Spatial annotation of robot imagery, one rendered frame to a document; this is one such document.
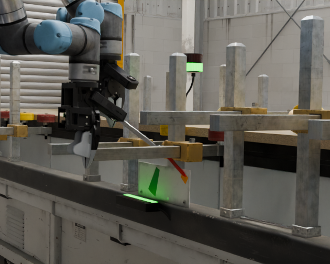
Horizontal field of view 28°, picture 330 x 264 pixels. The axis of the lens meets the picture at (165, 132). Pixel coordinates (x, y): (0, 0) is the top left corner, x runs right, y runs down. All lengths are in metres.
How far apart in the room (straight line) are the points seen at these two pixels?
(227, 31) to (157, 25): 1.24
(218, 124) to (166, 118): 0.25
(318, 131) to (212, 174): 1.03
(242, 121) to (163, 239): 0.76
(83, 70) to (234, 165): 0.43
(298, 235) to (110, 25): 0.86
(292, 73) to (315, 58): 9.32
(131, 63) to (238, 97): 0.51
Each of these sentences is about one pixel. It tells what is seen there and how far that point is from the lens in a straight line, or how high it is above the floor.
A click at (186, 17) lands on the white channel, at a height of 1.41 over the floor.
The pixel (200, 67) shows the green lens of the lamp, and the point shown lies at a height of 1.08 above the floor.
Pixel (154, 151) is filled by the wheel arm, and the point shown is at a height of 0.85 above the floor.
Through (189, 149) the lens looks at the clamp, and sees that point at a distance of 1.74.
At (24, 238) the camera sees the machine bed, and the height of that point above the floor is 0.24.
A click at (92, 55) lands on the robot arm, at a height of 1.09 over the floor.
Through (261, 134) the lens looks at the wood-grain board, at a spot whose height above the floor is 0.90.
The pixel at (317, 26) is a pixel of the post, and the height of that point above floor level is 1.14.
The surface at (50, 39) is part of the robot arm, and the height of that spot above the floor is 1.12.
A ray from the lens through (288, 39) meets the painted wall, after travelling 10.83.
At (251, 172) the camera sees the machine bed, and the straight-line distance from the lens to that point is 1.88.
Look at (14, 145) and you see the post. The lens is 2.92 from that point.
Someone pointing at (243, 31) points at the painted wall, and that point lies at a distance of 11.51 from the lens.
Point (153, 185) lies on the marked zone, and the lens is 1.88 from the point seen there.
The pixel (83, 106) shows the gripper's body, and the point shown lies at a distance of 1.61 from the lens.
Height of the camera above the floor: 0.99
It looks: 3 degrees down
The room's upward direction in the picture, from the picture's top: 1 degrees clockwise
